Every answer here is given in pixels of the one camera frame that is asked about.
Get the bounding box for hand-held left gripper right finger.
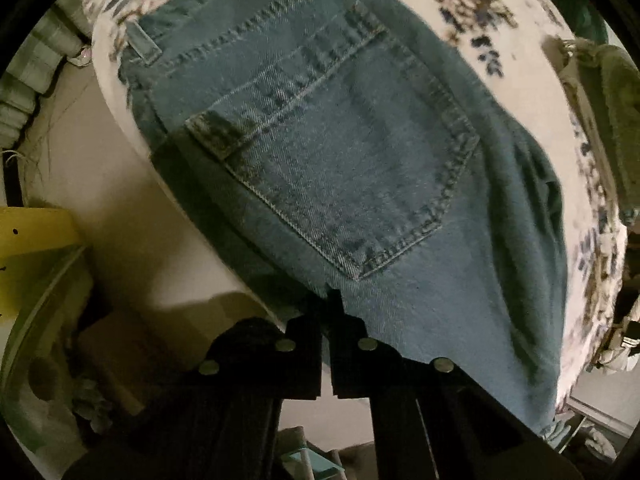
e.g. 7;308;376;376
326;287;586;480

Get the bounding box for green towel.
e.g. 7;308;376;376
575;42;640;226

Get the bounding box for striped green cloth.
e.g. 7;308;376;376
0;0;93;148

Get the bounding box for teal small box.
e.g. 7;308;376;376
280;447;346;480

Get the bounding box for floral bed sheet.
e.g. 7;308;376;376
82;0;628;441

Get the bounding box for clear plastic bin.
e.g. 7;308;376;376
0;245;101;461

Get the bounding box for yellow box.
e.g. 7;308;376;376
0;205;86;321

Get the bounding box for blue denim pants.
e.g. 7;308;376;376
119;0;571;448

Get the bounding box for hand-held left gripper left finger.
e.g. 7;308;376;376
65;294;327;480

